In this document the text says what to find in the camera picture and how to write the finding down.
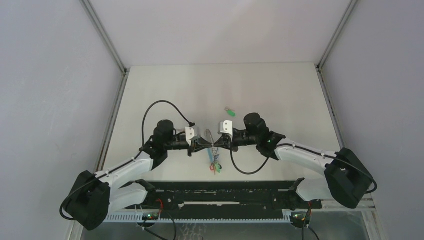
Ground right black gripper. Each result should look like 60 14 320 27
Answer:
214 130 259 153

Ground metal key organiser with rings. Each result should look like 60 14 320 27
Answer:
204 129 222 175

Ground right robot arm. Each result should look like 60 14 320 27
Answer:
213 112 378 209

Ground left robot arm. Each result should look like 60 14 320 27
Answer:
59 119 213 231

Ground key with green tag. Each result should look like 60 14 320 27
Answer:
225 107 236 117

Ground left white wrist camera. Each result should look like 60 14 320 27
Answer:
184 126 201 146

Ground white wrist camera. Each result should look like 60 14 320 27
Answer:
218 120 233 138
184 126 201 146

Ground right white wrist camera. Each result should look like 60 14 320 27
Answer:
218 120 233 138

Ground left camera black cable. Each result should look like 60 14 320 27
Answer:
141 100 196 150

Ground camera black cable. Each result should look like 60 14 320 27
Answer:
141 100 196 150
229 147 273 176

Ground right camera black cable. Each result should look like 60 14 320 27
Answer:
229 147 273 176

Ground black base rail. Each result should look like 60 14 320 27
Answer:
143 180 323 221

